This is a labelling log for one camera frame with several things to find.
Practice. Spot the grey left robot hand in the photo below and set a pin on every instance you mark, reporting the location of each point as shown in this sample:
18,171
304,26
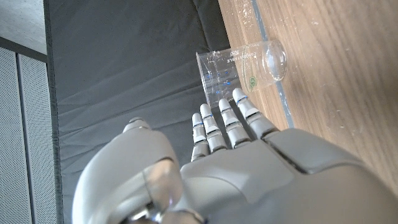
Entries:
248,180

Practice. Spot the clear plastic cup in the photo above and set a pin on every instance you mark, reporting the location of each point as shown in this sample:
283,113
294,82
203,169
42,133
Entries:
248,62

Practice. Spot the grey tape outline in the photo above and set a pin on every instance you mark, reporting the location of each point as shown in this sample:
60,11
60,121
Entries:
284,105

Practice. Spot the black backdrop curtain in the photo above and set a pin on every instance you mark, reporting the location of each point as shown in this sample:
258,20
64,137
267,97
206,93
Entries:
124,62

